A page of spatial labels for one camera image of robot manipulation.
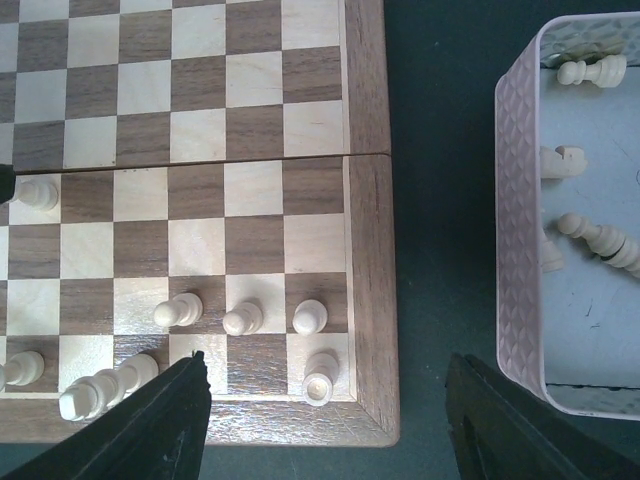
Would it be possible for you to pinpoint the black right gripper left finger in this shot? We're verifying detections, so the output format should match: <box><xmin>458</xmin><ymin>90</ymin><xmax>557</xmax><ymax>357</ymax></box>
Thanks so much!
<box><xmin>4</xmin><ymin>351</ymin><xmax>211</xmax><ymax>479</ymax></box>

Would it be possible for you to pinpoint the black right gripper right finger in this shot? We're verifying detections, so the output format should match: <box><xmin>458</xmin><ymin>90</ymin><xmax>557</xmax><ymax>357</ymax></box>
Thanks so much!
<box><xmin>446</xmin><ymin>353</ymin><xmax>639</xmax><ymax>479</ymax></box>

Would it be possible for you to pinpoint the light pawn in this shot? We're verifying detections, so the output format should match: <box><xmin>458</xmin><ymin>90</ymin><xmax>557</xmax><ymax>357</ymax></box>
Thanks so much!
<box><xmin>11</xmin><ymin>179</ymin><xmax>59</xmax><ymax>211</ymax></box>
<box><xmin>153</xmin><ymin>292</ymin><xmax>203</xmax><ymax>328</ymax></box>
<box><xmin>292</xmin><ymin>299</ymin><xmax>328</xmax><ymax>336</ymax></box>
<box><xmin>223</xmin><ymin>301</ymin><xmax>264</xmax><ymax>336</ymax></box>
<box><xmin>556</xmin><ymin>54</ymin><xmax>627</xmax><ymax>89</ymax></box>

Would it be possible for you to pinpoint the light piece on board centre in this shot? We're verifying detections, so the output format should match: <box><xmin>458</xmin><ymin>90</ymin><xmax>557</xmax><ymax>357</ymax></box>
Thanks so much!
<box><xmin>59</xmin><ymin>353</ymin><xmax>159</xmax><ymax>422</ymax></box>

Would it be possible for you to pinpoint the light piece on board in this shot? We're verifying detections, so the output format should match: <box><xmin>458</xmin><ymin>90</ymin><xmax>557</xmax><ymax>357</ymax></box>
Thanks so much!
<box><xmin>1</xmin><ymin>351</ymin><xmax>45</xmax><ymax>390</ymax></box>
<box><xmin>59</xmin><ymin>353</ymin><xmax>159</xmax><ymax>422</ymax></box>

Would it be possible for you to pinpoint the light piece on board right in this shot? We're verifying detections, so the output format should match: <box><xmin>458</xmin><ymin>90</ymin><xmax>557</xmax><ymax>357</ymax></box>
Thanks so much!
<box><xmin>1</xmin><ymin>351</ymin><xmax>45</xmax><ymax>390</ymax></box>

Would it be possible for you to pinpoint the wooden chess board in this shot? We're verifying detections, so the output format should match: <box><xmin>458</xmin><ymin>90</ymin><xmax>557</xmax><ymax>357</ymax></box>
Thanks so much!
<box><xmin>1</xmin><ymin>1</ymin><xmax>400</xmax><ymax>447</ymax></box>

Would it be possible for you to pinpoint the light pawn on board row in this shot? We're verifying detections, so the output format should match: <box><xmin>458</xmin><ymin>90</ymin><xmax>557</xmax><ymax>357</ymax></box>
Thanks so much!
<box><xmin>11</xmin><ymin>179</ymin><xmax>59</xmax><ymax>211</ymax></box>

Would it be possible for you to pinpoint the light king lying piece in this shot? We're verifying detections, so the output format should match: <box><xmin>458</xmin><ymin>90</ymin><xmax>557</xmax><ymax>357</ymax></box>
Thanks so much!
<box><xmin>557</xmin><ymin>213</ymin><xmax>639</xmax><ymax>278</ymax></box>

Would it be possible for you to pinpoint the light knight upper piece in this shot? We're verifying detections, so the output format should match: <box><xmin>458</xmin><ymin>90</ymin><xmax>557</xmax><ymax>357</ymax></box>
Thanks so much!
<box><xmin>539</xmin><ymin>145</ymin><xmax>588</xmax><ymax>180</ymax></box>

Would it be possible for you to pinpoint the silver pink tin tray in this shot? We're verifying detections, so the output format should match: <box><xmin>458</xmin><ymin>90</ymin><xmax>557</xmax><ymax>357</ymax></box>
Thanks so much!
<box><xmin>495</xmin><ymin>11</ymin><xmax>639</xmax><ymax>421</ymax></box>

